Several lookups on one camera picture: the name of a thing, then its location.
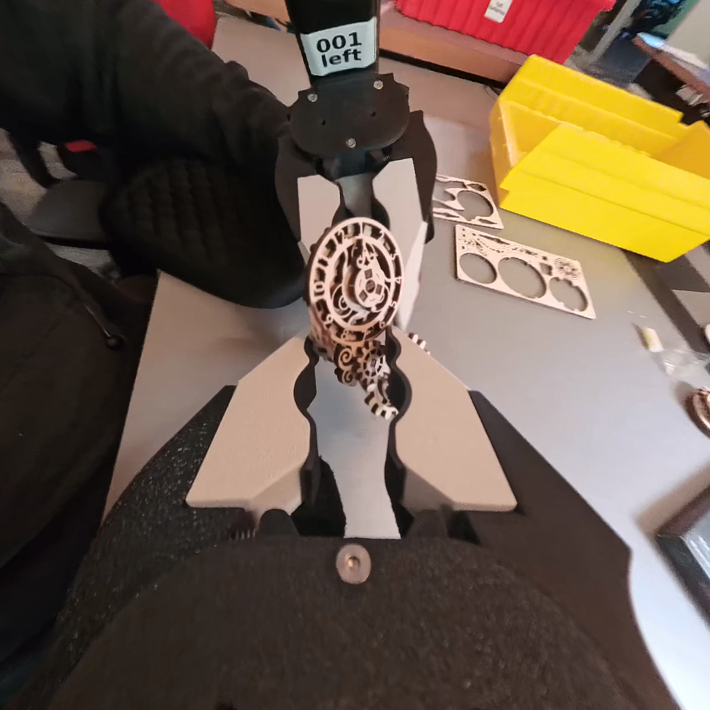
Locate brown wooden table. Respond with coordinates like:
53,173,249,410
379,11,529,85

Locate wooden sheet with curved cutouts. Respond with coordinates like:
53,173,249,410
432,173,506,231

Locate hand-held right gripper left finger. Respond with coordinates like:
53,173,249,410
186,334,322,514

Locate clear plastic bag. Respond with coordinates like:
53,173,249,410
646,344,710,389

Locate wooden gear clock model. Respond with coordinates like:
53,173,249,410
302,217,430,420

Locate red container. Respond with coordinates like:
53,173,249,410
393,0,618,65

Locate stacked dark wooden gears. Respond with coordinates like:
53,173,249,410
685,387,710,437

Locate wooden sheet with round holes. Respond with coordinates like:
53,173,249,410
454,223,598,320

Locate grey desk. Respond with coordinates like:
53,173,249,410
102,17,710,710

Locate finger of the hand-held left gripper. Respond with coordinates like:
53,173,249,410
297,175,346,264
372,160,435,331

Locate yellow plastic bin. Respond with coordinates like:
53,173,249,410
498,121,710,263
488,54,686,192

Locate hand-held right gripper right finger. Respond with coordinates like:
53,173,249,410
383,331,518,514

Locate person's black jacket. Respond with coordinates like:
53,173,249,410
0,205,162,666

